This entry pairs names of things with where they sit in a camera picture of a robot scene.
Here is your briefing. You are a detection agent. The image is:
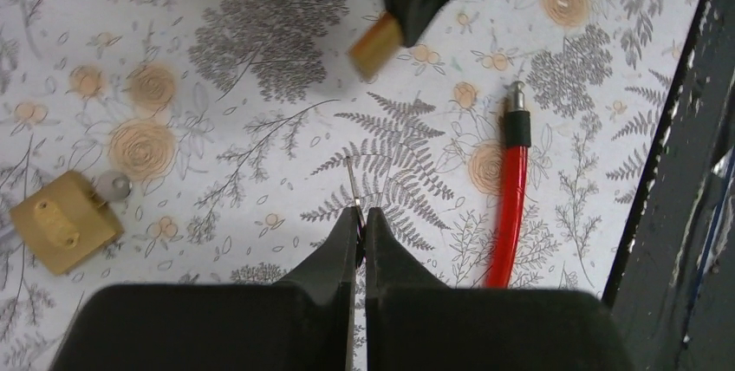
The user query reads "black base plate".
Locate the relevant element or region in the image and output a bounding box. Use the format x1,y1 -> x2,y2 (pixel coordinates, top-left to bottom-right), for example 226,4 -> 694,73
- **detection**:
602,0 -> 734,370

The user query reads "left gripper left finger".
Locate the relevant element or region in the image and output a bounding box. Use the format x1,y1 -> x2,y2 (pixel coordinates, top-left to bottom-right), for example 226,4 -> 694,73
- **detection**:
51,207 -> 360,370

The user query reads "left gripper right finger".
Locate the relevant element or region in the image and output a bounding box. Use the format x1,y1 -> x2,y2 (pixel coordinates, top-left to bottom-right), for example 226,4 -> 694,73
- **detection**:
365,207 -> 633,370

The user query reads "square brass padlock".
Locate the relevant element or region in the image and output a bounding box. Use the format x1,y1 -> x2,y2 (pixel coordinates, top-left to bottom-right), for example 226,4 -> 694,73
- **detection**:
10,170 -> 133,276

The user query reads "small silver key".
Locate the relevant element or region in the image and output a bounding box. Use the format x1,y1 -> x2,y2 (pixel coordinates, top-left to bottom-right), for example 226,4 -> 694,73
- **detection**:
345,157 -> 365,232

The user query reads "red cable lock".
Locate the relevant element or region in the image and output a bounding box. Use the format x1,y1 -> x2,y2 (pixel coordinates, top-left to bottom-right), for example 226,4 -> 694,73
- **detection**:
485,81 -> 531,288

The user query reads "brass padlock with shackle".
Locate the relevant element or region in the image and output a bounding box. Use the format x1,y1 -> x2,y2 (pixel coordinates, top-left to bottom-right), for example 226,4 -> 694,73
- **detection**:
348,12 -> 403,80

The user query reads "floral table mat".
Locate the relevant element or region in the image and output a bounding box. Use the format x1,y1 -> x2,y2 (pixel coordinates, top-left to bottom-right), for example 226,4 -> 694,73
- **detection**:
1,0 -> 699,370

